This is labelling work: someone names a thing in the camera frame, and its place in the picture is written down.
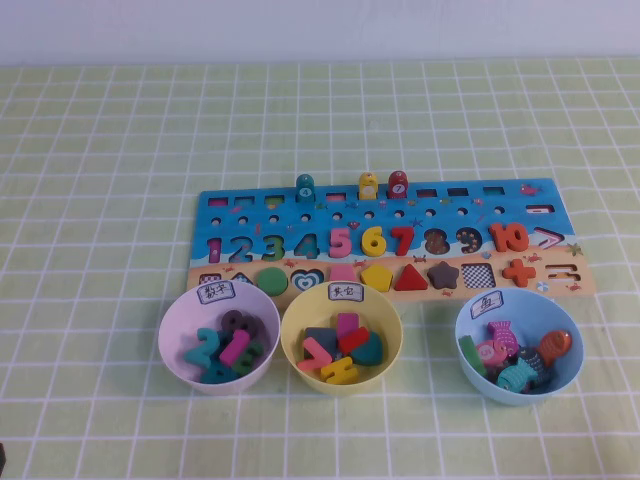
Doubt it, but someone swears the orange number ten piece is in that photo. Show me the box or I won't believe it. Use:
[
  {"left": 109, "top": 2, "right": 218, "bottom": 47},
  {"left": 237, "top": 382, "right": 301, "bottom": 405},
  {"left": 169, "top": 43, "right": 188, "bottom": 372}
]
[{"left": 488, "top": 222, "right": 530, "bottom": 253}]

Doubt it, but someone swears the pink number five piece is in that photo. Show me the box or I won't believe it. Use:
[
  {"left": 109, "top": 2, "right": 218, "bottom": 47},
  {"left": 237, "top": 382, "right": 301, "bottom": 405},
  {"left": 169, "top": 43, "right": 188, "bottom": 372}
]
[{"left": 328, "top": 227, "right": 354, "bottom": 260}]

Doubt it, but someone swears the pink trapezoid piece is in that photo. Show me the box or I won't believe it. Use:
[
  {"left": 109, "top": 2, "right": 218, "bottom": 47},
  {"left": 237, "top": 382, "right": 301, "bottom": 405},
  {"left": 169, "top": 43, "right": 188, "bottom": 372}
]
[{"left": 328, "top": 264, "right": 359, "bottom": 287}]

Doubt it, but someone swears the yellow number six piece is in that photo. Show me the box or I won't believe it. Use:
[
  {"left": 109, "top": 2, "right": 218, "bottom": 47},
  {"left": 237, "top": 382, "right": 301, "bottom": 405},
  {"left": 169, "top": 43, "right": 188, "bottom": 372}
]
[{"left": 362, "top": 225, "right": 387, "bottom": 258}]

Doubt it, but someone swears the green circle piece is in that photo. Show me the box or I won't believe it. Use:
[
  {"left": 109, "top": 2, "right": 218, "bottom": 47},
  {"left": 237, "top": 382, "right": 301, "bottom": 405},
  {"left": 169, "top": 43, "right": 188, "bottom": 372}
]
[{"left": 256, "top": 266, "right": 290, "bottom": 296}]

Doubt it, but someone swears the yellow pentagon piece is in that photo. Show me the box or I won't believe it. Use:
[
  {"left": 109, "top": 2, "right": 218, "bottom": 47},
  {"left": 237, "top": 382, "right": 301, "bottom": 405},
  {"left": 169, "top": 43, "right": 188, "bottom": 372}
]
[{"left": 360, "top": 264, "right": 394, "bottom": 292}]

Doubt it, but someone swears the red number seven piece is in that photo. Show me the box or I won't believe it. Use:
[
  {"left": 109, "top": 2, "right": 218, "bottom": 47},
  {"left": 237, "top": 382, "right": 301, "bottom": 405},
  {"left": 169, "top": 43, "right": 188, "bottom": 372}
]
[{"left": 389, "top": 225, "right": 417, "bottom": 257}]

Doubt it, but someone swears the magenta rectangle piece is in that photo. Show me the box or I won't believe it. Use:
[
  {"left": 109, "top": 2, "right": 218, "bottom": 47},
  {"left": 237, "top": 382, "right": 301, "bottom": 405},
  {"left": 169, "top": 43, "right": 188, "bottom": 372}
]
[{"left": 336, "top": 312, "right": 362, "bottom": 341}]

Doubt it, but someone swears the dark grey square piece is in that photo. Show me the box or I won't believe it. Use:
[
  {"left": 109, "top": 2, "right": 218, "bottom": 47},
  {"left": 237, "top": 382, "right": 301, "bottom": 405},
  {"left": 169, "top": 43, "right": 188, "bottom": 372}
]
[{"left": 303, "top": 327, "right": 342, "bottom": 357}]

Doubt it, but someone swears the red triangle piece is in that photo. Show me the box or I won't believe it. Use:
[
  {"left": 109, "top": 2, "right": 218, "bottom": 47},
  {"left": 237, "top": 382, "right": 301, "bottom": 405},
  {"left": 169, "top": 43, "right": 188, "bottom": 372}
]
[{"left": 393, "top": 263, "right": 430, "bottom": 292}]

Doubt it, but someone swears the red block piece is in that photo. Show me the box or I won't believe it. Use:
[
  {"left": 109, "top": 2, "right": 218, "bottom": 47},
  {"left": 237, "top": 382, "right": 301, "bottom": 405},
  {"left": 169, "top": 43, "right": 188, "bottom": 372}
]
[{"left": 339, "top": 327, "right": 371, "bottom": 353}]

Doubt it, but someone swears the yellow plastic bowl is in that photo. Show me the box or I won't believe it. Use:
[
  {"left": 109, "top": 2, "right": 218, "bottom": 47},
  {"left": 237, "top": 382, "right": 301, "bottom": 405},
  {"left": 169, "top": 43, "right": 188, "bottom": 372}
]
[{"left": 280, "top": 285, "right": 404, "bottom": 397}]

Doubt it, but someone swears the brown number eight piece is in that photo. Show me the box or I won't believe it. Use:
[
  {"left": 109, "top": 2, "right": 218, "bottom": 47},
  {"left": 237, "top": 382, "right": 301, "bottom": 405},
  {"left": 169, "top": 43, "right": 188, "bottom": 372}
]
[{"left": 219, "top": 308, "right": 267, "bottom": 351}]

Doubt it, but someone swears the pink greater-than sign piece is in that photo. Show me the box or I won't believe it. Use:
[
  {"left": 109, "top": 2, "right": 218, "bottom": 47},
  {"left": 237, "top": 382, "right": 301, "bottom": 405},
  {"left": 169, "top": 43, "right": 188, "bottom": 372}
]
[{"left": 297, "top": 336, "right": 334, "bottom": 374}]

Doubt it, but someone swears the teal heart piece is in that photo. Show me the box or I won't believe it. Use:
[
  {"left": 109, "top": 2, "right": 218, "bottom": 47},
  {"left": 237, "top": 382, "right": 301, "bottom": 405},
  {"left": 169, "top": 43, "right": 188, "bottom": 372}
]
[{"left": 349, "top": 332, "right": 387, "bottom": 366}]

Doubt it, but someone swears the brown star piece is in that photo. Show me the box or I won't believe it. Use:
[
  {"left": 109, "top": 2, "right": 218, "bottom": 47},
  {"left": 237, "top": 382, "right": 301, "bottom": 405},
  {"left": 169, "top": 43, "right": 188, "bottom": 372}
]
[{"left": 426, "top": 260, "right": 460, "bottom": 291}]

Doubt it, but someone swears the blue wooden puzzle board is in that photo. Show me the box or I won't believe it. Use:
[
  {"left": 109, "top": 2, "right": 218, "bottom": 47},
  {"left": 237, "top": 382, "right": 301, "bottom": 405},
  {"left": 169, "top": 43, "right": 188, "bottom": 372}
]
[{"left": 184, "top": 177, "right": 599, "bottom": 304}]

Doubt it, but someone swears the magenta number one piece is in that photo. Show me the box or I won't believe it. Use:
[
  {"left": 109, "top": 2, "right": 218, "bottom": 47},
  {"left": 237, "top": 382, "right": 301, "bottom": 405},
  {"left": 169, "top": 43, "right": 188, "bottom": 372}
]
[{"left": 218, "top": 329, "right": 251, "bottom": 367}]

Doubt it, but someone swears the green number three piece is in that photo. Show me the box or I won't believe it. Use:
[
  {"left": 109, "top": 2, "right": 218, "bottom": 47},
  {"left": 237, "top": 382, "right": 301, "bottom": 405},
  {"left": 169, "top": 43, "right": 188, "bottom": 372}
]
[{"left": 230, "top": 341, "right": 265, "bottom": 377}]

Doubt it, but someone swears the teal number two piece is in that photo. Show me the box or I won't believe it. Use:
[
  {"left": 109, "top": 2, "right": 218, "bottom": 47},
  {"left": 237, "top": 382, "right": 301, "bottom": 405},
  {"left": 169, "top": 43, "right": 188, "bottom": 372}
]
[{"left": 183, "top": 327, "right": 224, "bottom": 370}]

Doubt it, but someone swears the blue number four piece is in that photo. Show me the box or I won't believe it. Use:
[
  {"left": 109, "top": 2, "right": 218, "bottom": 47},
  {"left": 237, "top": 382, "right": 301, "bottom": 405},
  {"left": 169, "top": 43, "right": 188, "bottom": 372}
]
[{"left": 200, "top": 360, "right": 239, "bottom": 385}]

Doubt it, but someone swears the pale pink plastic bowl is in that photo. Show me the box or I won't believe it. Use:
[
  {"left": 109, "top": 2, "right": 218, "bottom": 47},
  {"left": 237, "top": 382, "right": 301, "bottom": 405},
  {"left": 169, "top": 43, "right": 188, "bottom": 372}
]
[{"left": 157, "top": 285, "right": 281, "bottom": 396}]

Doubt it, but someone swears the green block piece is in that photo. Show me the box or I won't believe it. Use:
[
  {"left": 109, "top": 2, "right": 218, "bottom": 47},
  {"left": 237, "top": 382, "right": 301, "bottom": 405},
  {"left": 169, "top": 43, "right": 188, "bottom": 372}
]
[{"left": 459, "top": 334, "right": 489, "bottom": 377}]

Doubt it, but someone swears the orange plus sign piece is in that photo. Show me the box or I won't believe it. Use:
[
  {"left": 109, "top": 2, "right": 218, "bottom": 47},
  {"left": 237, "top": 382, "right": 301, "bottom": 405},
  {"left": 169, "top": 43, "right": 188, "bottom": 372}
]
[{"left": 501, "top": 259, "right": 537, "bottom": 288}]

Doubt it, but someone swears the pink fish piece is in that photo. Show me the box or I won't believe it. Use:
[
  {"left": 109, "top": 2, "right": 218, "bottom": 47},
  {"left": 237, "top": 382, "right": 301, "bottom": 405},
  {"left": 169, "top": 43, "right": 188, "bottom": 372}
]
[{"left": 474, "top": 339, "right": 507, "bottom": 372}]

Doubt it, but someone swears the purple striped fish piece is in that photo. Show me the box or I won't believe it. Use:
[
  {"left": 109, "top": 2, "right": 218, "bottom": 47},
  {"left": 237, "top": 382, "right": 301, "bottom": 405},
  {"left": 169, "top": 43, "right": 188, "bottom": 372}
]
[{"left": 486, "top": 319, "right": 521, "bottom": 357}]

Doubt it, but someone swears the teal fish piece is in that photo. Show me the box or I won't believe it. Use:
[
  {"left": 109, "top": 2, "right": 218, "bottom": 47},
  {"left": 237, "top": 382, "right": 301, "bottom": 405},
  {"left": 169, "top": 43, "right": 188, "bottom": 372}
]
[{"left": 496, "top": 359, "right": 539, "bottom": 394}]

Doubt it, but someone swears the dark blue fish piece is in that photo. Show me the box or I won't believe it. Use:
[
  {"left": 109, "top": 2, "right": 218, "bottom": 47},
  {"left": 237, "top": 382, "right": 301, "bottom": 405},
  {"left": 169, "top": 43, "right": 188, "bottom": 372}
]
[{"left": 516, "top": 347, "right": 547, "bottom": 377}]

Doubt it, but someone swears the orange fish piece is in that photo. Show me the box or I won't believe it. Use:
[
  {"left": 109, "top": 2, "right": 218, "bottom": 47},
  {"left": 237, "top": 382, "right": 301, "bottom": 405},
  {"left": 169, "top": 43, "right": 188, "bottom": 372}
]
[{"left": 536, "top": 329, "right": 574, "bottom": 369}]

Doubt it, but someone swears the light blue plastic bowl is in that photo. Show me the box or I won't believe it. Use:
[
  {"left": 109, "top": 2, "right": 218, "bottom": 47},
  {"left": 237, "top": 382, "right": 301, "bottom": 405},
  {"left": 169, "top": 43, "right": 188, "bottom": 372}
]
[{"left": 457, "top": 286, "right": 585, "bottom": 406}]

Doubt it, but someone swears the teal fish peg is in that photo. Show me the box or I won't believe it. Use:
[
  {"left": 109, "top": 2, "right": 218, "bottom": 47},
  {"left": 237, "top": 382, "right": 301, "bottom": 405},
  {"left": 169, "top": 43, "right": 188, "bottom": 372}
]
[{"left": 294, "top": 173, "right": 317, "bottom": 204}]

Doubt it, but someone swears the white handwritten paper label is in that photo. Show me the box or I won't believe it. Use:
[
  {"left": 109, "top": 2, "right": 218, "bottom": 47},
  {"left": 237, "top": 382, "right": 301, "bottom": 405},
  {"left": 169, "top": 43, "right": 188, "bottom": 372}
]
[
  {"left": 327, "top": 281, "right": 365, "bottom": 303},
  {"left": 196, "top": 283, "right": 237, "bottom": 306},
  {"left": 471, "top": 290, "right": 507, "bottom": 319}
]

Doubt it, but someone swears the yellow fish peg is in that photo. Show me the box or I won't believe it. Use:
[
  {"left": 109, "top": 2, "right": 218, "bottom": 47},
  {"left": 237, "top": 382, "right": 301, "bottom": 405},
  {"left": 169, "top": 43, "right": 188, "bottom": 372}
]
[{"left": 357, "top": 172, "right": 379, "bottom": 201}]

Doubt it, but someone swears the red fish peg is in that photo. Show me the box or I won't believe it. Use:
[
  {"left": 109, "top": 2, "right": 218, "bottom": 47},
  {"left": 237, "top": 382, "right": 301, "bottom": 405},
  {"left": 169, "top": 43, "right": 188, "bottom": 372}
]
[{"left": 387, "top": 170, "right": 409, "bottom": 200}]

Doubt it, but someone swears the green checked tablecloth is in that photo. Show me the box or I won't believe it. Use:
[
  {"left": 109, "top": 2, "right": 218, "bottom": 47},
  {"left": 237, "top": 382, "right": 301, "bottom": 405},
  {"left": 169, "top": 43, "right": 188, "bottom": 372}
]
[{"left": 0, "top": 58, "right": 640, "bottom": 480}]

